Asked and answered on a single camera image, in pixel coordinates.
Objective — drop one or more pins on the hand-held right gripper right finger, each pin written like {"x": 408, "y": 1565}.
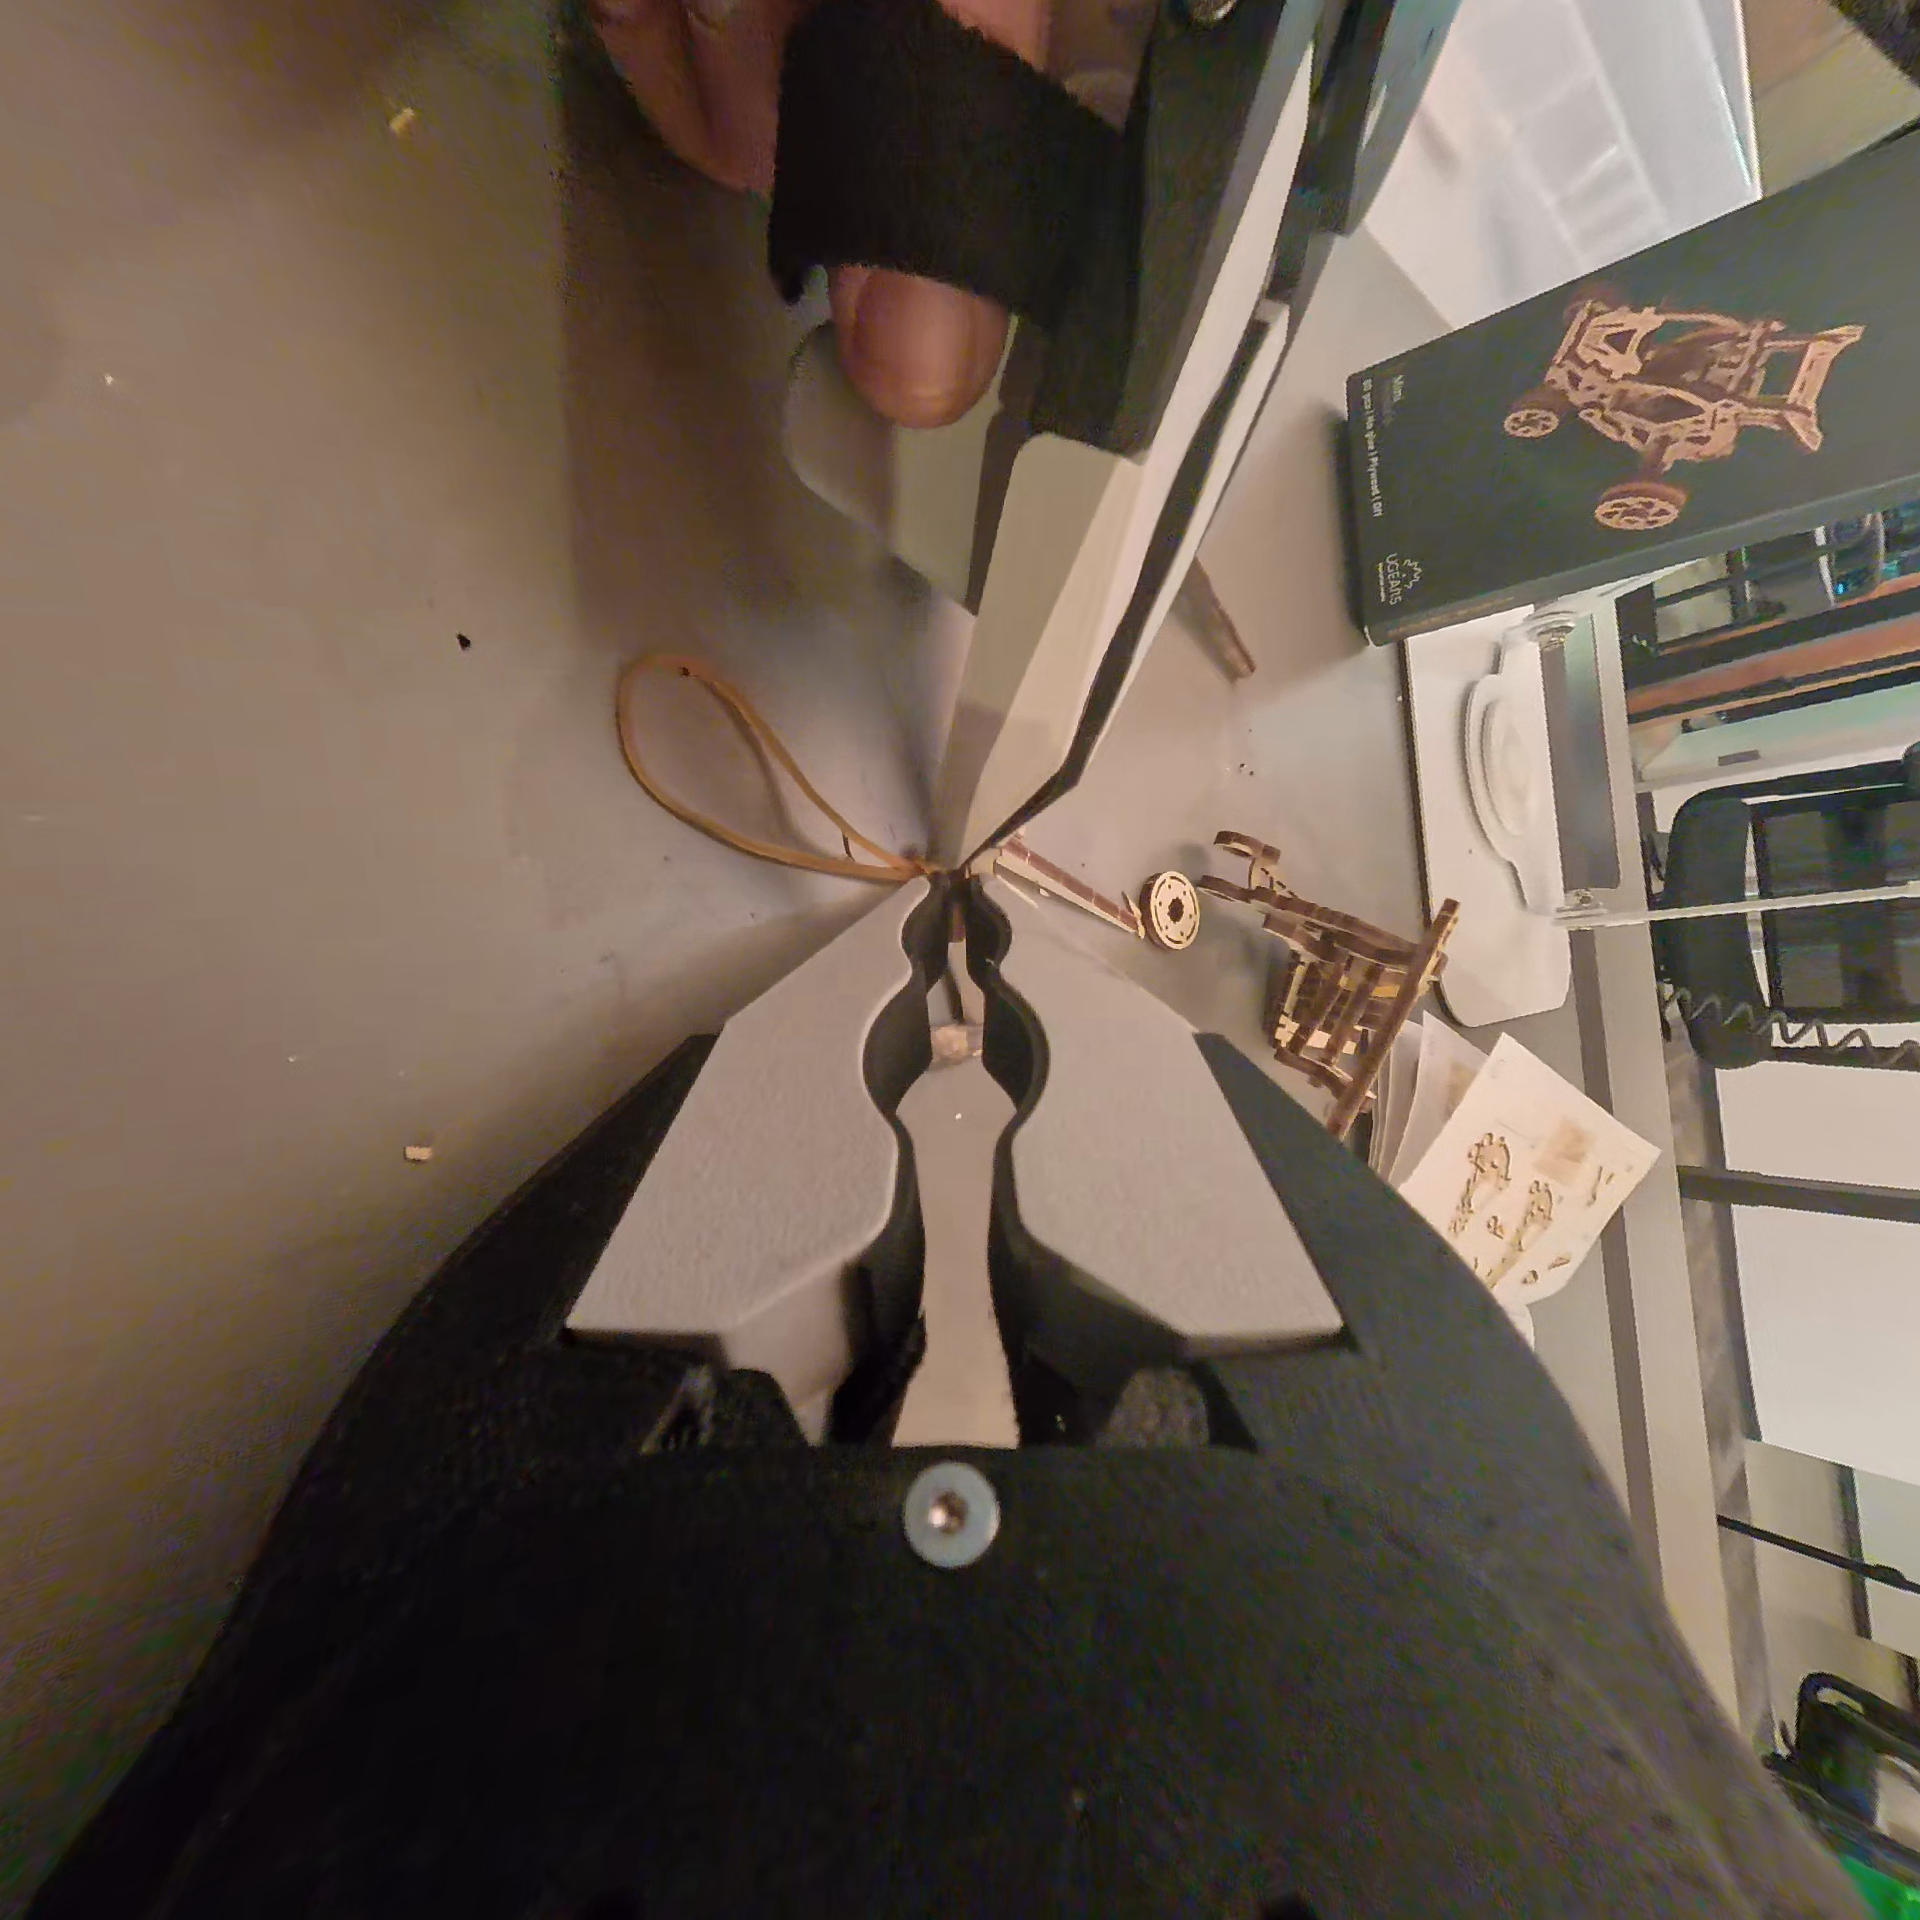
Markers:
{"x": 1172, "y": 1202}

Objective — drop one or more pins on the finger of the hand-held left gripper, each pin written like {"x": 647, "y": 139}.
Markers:
{"x": 1051, "y": 601}
{"x": 1184, "y": 556}

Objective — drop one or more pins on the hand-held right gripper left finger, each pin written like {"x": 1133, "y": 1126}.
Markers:
{"x": 751, "y": 1185}

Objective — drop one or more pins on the small wooden pin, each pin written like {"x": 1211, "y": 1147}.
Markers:
{"x": 956, "y": 1043}

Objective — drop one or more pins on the wooden cross-shaped part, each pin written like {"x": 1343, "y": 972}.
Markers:
{"x": 950, "y": 879}

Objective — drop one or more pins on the tan rubber band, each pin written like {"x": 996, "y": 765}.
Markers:
{"x": 638, "y": 765}

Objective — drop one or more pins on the wooden buggy model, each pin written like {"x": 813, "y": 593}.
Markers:
{"x": 1350, "y": 975}

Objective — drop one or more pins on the dark model kit box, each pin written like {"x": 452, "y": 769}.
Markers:
{"x": 1621, "y": 435}

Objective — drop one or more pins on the person's left hand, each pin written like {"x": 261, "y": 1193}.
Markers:
{"x": 915, "y": 354}

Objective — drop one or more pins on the dark wooden gear axle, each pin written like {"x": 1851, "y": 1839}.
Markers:
{"x": 1224, "y": 629}

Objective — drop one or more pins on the round wooden wheel disc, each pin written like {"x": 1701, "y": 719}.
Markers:
{"x": 1173, "y": 911}

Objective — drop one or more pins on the dark wooden shaft strip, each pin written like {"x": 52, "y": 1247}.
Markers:
{"x": 1074, "y": 890}

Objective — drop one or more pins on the open instruction booklet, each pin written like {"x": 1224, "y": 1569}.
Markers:
{"x": 1531, "y": 1172}

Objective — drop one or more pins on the white mat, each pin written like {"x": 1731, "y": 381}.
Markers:
{"x": 1447, "y": 839}

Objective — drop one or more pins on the black office chair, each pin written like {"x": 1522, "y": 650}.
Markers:
{"x": 1724, "y": 901}

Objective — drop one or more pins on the green plastic bin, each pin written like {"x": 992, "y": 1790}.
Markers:
{"x": 1861, "y": 1876}

